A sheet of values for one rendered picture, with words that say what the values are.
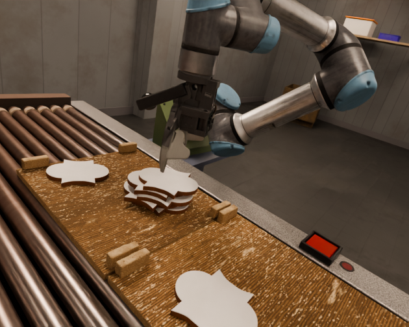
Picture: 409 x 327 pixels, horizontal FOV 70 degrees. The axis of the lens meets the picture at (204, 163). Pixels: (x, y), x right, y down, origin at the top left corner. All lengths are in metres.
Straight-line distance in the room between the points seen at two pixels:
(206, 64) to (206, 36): 0.05
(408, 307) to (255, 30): 0.62
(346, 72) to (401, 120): 6.20
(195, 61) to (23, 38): 3.16
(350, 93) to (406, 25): 6.27
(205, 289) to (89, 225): 0.26
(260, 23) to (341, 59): 0.35
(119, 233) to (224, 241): 0.21
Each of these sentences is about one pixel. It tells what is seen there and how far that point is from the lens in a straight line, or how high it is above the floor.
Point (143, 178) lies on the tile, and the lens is 0.69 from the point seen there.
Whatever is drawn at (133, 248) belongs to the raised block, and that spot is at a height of 0.96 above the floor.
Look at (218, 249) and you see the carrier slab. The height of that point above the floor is 0.94.
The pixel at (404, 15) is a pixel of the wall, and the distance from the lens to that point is 7.16.
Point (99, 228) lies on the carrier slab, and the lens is 0.63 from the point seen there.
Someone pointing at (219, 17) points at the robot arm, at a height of 1.35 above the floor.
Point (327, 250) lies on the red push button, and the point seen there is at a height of 0.93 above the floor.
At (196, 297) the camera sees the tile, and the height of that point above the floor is 0.95.
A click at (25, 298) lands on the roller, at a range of 0.55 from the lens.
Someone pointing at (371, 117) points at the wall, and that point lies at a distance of 7.13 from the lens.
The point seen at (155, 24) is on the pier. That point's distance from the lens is 4.20.
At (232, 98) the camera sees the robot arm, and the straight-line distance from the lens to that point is 1.07.
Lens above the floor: 1.33
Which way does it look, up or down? 24 degrees down
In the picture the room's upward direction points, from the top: 12 degrees clockwise
